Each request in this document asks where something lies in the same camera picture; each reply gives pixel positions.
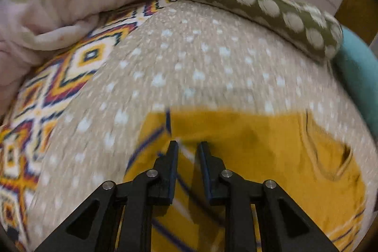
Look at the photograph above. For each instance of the green hedgehog print bolster pillow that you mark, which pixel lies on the green hedgehog print bolster pillow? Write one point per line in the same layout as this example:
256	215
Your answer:
251	1

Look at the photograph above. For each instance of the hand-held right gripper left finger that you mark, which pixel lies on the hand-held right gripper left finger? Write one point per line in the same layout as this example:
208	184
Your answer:
174	170

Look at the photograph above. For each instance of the yellow striped knit sweater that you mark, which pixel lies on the yellow striped knit sweater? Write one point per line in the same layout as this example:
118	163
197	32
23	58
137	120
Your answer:
280	151

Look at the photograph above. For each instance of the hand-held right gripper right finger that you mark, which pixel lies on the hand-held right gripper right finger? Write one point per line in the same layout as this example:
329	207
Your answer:
205	173

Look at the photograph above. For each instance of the teal ribbed pillow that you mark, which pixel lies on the teal ribbed pillow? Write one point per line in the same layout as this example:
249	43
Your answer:
358	77

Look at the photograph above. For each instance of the beige dotted geometric bedspread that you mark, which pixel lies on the beige dotted geometric bedspread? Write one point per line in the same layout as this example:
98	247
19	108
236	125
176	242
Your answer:
192	63

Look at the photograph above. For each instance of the wooden door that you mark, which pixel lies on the wooden door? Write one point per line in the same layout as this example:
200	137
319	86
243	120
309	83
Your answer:
358	4

